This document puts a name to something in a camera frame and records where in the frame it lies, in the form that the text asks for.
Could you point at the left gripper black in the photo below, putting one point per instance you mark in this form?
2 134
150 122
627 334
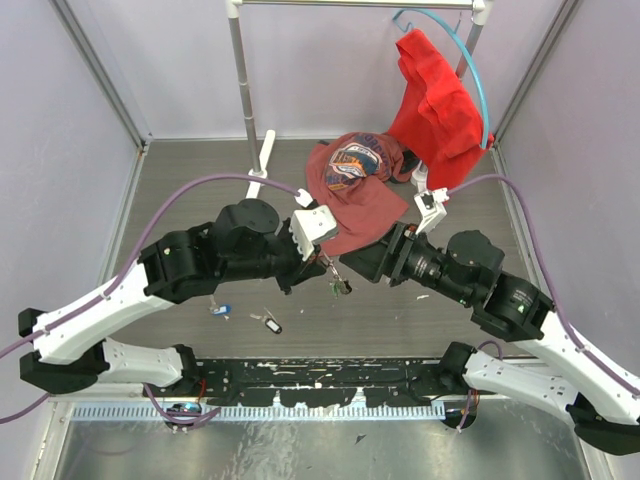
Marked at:
304 270

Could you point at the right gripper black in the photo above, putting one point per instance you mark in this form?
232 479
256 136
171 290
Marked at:
384 256

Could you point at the key with green tag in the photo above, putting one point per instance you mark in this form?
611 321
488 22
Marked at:
340 288

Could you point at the large metal keyring with clips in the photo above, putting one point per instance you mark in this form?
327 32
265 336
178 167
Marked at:
328 263

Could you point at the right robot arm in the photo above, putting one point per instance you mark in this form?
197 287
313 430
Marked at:
586 389

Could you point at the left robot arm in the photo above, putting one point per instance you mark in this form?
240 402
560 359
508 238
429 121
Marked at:
72 346

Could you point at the key with black tag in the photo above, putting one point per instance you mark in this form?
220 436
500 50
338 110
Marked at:
269 321

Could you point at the key with blue tag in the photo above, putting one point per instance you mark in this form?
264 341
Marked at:
219 310

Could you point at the faded red t-shirt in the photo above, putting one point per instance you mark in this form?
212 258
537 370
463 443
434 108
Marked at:
350 175

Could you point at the bright red shirt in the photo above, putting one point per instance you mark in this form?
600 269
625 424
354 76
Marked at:
437 119

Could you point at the blue clothes hanger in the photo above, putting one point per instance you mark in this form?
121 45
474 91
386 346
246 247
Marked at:
466 62

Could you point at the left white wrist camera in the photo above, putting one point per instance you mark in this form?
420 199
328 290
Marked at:
311 225

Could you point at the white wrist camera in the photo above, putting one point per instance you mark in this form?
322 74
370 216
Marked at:
431 206
311 225

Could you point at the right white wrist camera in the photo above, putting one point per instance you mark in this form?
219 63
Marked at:
431 206

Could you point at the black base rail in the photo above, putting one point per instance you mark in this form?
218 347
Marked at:
319 382

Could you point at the white cable duct strip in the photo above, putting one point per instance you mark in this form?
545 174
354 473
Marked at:
144 411

